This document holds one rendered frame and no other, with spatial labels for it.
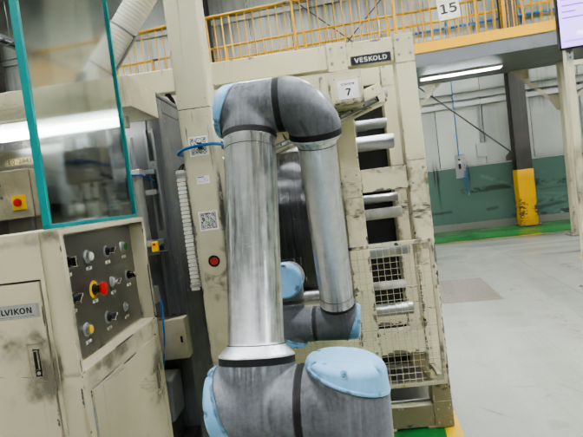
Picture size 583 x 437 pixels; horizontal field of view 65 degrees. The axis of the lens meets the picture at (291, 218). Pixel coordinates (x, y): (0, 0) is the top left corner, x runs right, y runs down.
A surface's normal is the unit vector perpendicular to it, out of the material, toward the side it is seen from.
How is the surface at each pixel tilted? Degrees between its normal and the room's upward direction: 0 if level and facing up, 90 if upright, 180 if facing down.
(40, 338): 90
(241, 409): 75
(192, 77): 90
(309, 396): 54
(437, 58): 90
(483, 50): 90
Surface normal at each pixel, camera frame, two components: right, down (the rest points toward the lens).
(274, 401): -0.18, -0.48
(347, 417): -0.16, 0.04
